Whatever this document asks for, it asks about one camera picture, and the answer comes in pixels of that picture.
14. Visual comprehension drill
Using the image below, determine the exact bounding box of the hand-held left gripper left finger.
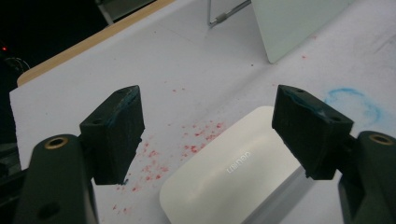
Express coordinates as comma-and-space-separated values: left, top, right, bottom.
78, 84, 146, 186

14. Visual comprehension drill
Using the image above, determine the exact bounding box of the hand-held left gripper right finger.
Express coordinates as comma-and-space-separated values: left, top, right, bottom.
271, 84, 355, 181

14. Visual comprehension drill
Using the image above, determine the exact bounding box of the white whiteboard eraser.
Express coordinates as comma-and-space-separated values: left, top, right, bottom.
159, 105, 312, 224

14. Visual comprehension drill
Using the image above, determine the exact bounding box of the white whiteboard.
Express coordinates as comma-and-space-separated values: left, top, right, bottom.
250, 0, 356, 64

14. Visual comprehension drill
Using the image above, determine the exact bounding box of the metal whiteboard stand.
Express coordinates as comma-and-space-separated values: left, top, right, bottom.
206, 0, 252, 29

